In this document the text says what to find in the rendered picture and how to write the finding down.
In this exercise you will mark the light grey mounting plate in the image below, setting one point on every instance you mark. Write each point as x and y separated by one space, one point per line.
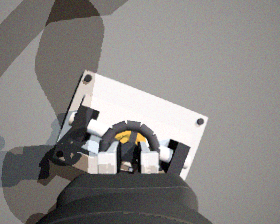
131 99

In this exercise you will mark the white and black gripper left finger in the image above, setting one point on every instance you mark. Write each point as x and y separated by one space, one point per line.
109 162

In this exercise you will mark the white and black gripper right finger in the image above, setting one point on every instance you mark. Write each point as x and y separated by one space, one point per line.
147 160

